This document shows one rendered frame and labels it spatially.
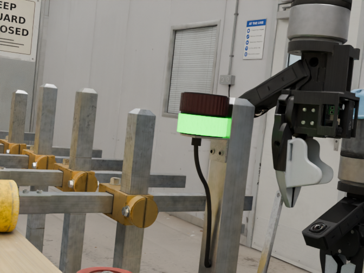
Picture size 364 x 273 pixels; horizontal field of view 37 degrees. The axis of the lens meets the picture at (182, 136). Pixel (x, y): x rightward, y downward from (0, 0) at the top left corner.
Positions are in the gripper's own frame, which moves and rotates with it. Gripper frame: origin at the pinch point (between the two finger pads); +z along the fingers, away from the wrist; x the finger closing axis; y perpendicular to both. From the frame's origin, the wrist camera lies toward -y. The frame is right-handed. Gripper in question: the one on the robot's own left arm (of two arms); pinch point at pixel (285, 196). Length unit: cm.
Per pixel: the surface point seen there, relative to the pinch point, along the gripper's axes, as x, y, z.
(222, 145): -9.1, -4.6, -6.1
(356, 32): 309, -110, -77
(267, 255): -2.0, -0.6, 7.7
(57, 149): 41, -97, 5
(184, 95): -14.1, -7.4, -11.7
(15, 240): -16.7, -34.1, 11.2
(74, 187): 6.7, -48.7, 7.0
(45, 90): 17, -74, -12
